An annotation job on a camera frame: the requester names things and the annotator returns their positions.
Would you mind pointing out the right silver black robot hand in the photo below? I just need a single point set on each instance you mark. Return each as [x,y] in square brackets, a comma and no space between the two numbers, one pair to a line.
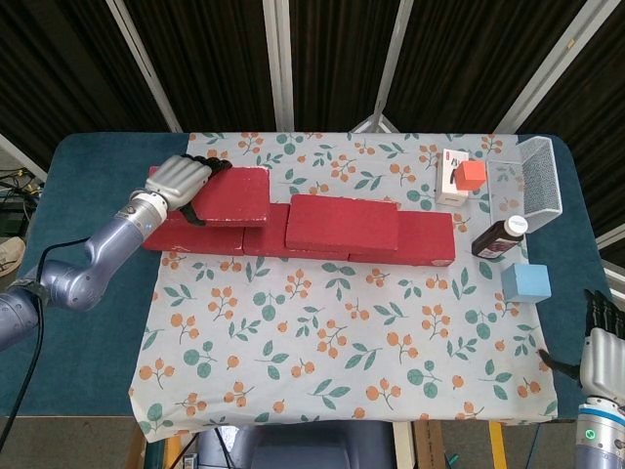
[605,361]

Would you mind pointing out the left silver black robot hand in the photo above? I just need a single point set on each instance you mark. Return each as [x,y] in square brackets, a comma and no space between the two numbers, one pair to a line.
[176,178]

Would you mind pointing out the red brick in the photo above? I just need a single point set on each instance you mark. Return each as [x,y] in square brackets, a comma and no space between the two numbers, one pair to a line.
[263,239]
[427,239]
[342,222]
[234,195]
[195,239]

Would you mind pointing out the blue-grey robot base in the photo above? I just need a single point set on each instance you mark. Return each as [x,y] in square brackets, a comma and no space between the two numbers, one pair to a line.
[303,447]

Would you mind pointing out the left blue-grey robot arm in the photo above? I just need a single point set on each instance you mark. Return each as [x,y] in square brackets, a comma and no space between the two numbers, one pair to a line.
[73,283]

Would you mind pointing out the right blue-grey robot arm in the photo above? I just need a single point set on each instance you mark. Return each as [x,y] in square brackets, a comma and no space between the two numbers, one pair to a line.
[600,439]

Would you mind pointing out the light blue foam cube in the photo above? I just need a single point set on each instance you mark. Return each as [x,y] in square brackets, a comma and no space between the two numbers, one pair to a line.
[527,282]

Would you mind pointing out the dark brown bottle white cap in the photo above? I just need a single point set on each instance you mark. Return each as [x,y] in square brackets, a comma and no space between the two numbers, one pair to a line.
[495,239]

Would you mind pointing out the beige shoe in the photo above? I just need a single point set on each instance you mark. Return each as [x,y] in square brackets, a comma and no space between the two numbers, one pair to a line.
[10,254]

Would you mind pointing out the floral fruit print tablecloth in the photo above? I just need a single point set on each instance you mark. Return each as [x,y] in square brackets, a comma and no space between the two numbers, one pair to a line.
[312,312]

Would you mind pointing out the brown cardboard piece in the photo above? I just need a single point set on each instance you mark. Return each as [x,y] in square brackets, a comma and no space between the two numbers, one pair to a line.
[427,444]

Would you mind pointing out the clear plastic box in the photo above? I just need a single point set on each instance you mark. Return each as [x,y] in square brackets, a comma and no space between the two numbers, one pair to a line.
[505,185]

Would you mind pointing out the teal table cover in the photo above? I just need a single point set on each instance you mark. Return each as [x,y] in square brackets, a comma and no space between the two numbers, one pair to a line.
[88,371]

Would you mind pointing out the orange foam cube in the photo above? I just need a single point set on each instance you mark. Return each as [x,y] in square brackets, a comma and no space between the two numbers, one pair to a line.
[471,176]

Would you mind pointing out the small white cardboard box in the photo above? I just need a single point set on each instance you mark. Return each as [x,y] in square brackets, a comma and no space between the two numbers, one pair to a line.
[445,181]

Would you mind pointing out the dark partition screen white frame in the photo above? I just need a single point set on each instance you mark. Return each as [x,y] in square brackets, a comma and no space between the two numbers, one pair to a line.
[210,58]

